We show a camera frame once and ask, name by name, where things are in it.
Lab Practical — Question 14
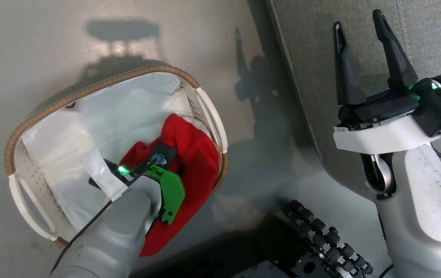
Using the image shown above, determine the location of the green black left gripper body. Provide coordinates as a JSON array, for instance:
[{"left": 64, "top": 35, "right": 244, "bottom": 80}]
[{"left": 104, "top": 158, "right": 186, "bottom": 225}]

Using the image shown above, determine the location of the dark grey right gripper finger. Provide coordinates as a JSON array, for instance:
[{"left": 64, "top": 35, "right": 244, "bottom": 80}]
[
  {"left": 333, "top": 21, "right": 367, "bottom": 106},
  {"left": 372, "top": 9, "right": 419, "bottom": 92}
]

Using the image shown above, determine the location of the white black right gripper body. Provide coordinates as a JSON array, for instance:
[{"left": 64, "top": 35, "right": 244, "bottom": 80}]
[{"left": 333, "top": 87, "right": 441, "bottom": 155}]

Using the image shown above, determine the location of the red garment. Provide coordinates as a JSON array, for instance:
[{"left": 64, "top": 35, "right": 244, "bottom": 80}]
[{"left": 119, "top": 113, "right": 221, "bottom": 257}]

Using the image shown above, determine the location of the grey fabric sofa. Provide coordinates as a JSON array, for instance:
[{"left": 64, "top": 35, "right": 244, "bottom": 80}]
[{"left": 265, "top": 0, "right": 441, "bottom": 201}]

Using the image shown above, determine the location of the white cloth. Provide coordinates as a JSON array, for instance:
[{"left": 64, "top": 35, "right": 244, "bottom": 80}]
[{"left": 22, "top": 71, "right": 213, "bottom": 232}]

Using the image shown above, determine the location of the white laundry basket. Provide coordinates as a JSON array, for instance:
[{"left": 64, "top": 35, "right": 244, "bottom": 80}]
[{"left": 4, "top": 64, "right": 229, "bottom": 247}]

